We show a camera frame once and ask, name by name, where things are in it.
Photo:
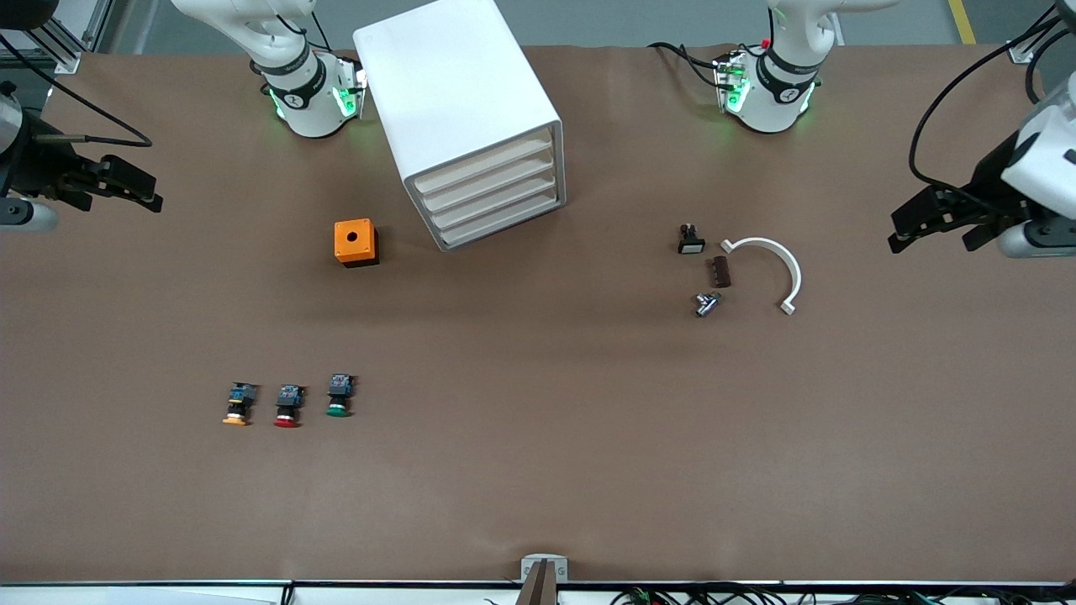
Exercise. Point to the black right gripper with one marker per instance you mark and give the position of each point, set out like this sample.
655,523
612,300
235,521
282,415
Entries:
35,168

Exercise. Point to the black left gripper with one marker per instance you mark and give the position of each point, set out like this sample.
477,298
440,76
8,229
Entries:
985,183

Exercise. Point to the green push button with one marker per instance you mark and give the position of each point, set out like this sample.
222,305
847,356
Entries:
339,395

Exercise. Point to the yellow push button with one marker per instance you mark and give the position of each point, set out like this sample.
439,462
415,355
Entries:
240,399

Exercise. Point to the red push button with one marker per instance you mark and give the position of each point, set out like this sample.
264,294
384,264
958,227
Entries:
289,402

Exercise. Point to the dark brown terminal block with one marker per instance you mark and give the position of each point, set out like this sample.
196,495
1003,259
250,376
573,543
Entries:
720,272

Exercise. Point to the white table edge strip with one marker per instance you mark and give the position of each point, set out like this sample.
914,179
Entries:
168,595

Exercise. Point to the brown table cover sheet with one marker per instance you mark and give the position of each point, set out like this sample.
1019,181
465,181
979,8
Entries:
538,437

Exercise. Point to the aluminium frame profile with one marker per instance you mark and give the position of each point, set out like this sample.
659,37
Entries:
65,59
1022,55

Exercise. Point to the white curved plastic bracket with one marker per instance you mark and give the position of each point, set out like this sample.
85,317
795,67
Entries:
761,243

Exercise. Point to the orange button enclosure box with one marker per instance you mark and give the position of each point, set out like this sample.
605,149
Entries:
353,239

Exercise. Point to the silver key switch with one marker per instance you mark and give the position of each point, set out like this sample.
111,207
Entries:
707,305

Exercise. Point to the black switch with white face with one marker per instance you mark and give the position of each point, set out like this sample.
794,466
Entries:
691,244

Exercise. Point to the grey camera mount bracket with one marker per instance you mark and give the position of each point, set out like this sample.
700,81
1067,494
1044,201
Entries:
544,571

